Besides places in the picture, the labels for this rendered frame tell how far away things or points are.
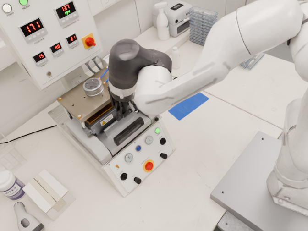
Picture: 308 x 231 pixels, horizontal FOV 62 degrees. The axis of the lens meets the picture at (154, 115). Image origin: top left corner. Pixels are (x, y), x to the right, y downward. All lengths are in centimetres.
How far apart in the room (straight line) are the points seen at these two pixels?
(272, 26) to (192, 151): 81
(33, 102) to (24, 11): 76
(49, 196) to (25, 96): 65
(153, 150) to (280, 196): 54
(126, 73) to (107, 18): 110
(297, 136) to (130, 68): 49
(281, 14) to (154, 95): 32
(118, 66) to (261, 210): 76
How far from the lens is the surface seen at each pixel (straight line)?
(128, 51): 66
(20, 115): 167
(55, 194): 120
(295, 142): 82
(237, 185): 113
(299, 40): 62
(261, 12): 59
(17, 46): 103
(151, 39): 189
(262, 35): 58
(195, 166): 121
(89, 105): 104
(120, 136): 103
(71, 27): 109
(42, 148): 149
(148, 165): 117
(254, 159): 120
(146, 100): 64
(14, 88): 158
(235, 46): 59
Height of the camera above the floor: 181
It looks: 49 degrees down
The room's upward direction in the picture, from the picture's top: 11 degrees counter-clockwise
